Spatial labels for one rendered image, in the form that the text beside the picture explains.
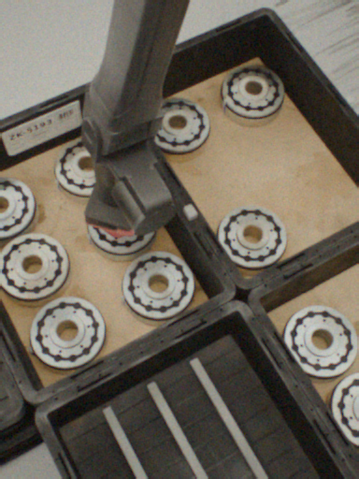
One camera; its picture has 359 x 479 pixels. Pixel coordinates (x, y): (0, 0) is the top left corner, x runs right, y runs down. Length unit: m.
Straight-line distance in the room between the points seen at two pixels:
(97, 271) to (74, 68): 0.50
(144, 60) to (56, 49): 0.78
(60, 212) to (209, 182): 0.24
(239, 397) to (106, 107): 0.45
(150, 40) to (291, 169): 0.53
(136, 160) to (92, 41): 0.65
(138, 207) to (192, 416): 0.31
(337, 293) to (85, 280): 0.37
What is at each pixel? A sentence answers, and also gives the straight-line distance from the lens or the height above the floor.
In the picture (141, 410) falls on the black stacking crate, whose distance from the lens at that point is 0.93.
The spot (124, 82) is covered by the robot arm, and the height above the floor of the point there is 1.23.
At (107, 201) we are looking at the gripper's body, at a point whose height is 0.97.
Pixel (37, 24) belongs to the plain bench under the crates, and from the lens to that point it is 1.44.
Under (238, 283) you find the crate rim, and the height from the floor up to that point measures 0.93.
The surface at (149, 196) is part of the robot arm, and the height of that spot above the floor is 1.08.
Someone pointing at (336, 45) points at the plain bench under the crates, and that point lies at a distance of 1.43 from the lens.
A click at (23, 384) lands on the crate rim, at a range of 0.85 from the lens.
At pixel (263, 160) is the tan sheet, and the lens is 1.09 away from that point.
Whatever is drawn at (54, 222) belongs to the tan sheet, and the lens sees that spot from 1.04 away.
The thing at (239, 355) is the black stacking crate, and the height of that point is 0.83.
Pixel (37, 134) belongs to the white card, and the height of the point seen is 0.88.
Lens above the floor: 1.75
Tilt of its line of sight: 66 degrees down
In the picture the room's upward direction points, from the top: 4 degrees clockwise
